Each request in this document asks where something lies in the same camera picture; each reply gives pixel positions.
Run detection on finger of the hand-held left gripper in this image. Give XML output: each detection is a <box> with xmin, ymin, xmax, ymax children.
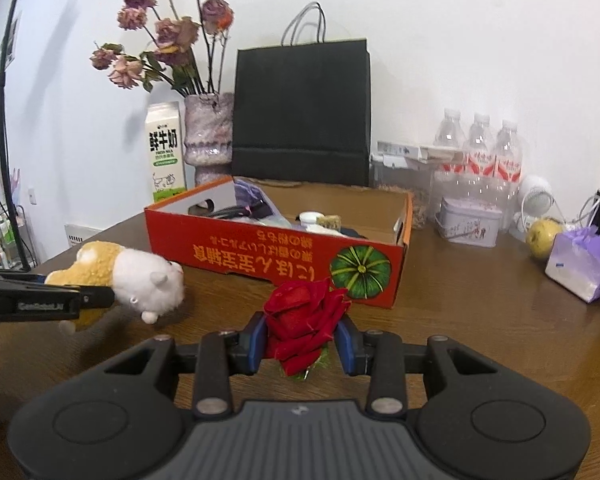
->
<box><xmin>45</xmin><ymin>284</ymin><xmax>117</xmax><ymax>310</ymax></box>
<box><xmin>0</xmin><ymin>271</ymin><xmax>48</xmax><ymax>295</ymax></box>

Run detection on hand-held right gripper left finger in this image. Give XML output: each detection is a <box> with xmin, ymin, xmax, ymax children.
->
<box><xmin>102</xmin><ymin>311</ymin><xmax>270</xmax><ymax>421</ymax></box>

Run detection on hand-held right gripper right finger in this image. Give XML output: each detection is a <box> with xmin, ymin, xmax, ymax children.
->
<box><xmin>332</xmin><ymin>316</ymin><xmax>501</xmax><ymax>418</ymax></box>

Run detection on red rose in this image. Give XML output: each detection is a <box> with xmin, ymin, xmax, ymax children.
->
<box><xmin>263</xmin><ymin>277</ymin><xmax>353</xmax><ymax>381</ymax></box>

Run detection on tan and white plush toy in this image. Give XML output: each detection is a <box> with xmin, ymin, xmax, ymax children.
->
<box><xmin>45</xmin><ymin>241</ymin><xmax>187</xmax><ymax>336</ymax></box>

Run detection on red cardboard box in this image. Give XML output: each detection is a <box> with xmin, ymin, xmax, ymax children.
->
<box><xmin>144</xmin><ymin>176</ymin><xmax>414</xmax><ymax>310</ymax></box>

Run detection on white sock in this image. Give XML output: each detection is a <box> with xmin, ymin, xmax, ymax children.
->
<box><xmin>297</xmin><ymin>211</ymin><xmax>326</xmax><ymax>232</ymax></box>

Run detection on black braided cable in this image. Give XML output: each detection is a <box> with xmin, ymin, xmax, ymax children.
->
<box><xmin>207</xmin><ymin>202</ymin><xmax>268</xmax><ymax>222</ymax></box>

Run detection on purple fabric pouch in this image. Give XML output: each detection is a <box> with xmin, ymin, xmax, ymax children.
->
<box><xmin>234</xmin><ymin>180</ymin><xmax>272</xmax><ymax>212</ymax></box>

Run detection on white milk carton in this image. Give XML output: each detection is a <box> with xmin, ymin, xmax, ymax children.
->
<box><xmin>145</xmin><ymin>101</ymin><xmax>187</xmax><ymax>205</ymax></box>

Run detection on pale printed tin box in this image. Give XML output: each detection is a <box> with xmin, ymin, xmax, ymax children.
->
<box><xmin>435</xmin><ymin>196</ymin><xmax>502</xmax><ymax>248</ymax></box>

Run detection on black light stand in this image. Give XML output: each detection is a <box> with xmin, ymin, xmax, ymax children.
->
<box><xmin>0</xmin><ymin>0</ymin><xmax>37</xmax><ymax>272</ymax></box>

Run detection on clear seed container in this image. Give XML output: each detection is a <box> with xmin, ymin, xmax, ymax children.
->
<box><xmin>370</xmin><ymin>154</ymin><xmax>432</xmax><ymax>231</ymax></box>

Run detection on mottled pink vase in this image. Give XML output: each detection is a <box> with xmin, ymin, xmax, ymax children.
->
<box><xmin>183</xmin><ymin>92</ymin><xmax>236</xmax><ymax>188</ymax></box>

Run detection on flat white carton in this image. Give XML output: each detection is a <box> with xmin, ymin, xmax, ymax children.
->
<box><xmin>377</xmin><ymin>140</ymin><xmax>469</xmax><ymax>163</ymax></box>

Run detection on yellow pear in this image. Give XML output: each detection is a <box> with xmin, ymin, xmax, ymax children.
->
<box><xmin>525</xmin><ymin>217</ymin><xmax>565</xmax><ymax>260</ymax></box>

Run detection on black paper bag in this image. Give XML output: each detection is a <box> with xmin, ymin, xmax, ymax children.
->
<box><xmin>231</xmin><ymin>2</ymin><xmax>372</xmax><ymax>188</ymax></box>

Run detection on small white fan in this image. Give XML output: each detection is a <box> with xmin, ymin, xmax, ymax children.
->
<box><xmin>510</xmin><ymin>175</ymin><xmax>554</xmax><ymax>233</ymax></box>

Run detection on purple tissue pack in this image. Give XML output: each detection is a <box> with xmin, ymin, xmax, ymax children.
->
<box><xmin>545</xmin><ymin>227</ymin><xmax>600</xmax><ymax>304</ymax></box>

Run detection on dried pink rose bouquet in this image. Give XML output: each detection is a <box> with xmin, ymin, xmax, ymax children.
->
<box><xmin>90</xmin><ymin>0</ymin><xmax>234</xmax><ymax>98</ymax></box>

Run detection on white cables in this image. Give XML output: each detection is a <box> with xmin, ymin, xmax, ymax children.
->
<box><xmin>520</xmin><ymin>191</ymin><xmax>600</xmax><ymax>237</ymax></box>

